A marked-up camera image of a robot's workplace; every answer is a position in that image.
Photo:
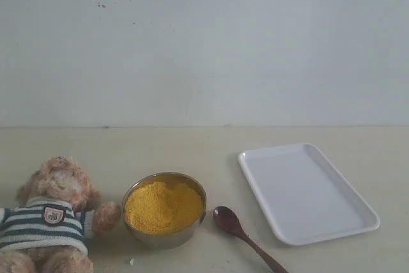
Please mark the dark wooden spoon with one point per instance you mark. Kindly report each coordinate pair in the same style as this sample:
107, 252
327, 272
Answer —
227, 220

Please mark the steel bowl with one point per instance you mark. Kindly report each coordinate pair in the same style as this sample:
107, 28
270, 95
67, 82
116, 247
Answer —
174, 239

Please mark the teddy bear striped sweater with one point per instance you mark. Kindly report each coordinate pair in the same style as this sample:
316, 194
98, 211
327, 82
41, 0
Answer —
59, 208

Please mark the white rectangular tray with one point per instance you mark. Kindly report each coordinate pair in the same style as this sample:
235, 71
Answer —
303, 196

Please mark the yellow millet grains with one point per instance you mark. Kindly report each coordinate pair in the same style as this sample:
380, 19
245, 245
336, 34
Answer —
161, 208

